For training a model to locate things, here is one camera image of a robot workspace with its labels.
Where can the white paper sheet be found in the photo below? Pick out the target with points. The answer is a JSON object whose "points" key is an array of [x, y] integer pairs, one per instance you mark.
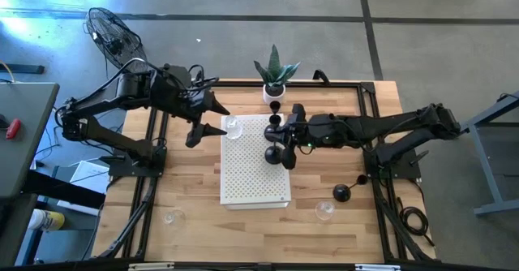
{"points": [[91, 175]]}

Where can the grey blue table frame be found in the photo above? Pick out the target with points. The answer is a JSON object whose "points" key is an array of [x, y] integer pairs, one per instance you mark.
{"points": [[482, 169]]}

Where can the white perforated metal shelf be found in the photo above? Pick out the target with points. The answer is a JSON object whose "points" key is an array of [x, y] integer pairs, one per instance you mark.
{"points": [[251, 173]]}

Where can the black floor fan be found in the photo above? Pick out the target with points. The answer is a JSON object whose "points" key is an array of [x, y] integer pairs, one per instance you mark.
{"points": [[113, 35]]}

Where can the clear glass candle holder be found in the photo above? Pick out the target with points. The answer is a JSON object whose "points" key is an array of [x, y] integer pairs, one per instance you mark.
{"points": [[174, 218], [325, 210], [234, 132]]}

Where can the black metal table frame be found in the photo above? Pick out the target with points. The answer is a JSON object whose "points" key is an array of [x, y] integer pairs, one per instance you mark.
{"points": [[324, 84]]}

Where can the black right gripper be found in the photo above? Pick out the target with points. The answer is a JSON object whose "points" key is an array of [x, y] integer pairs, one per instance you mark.
{"points": [[298, 135]]}

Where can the snake plant in white pot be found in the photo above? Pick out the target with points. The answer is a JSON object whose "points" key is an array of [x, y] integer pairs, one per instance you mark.
{"points": [[275, 94]]}

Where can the white and yellow can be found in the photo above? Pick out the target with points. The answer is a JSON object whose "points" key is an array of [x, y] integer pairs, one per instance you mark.
{"points": [[50, 221]]}

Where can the grey side table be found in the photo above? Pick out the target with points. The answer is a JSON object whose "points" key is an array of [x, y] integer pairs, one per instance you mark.
{"points": [[24, 141]]}

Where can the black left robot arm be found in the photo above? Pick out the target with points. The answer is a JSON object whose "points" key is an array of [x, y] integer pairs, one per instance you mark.
{"points": [[113, 139]]}

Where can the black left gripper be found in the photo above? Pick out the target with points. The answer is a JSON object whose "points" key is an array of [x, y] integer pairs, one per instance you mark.
{"points": [[198, 104]]}

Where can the black gantry bar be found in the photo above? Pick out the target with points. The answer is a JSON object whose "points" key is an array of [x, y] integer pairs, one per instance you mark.
{"points": [[263, 267]]}

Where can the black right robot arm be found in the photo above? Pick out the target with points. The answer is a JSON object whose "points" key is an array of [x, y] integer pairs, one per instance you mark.
{"points": [[385, 127]]}

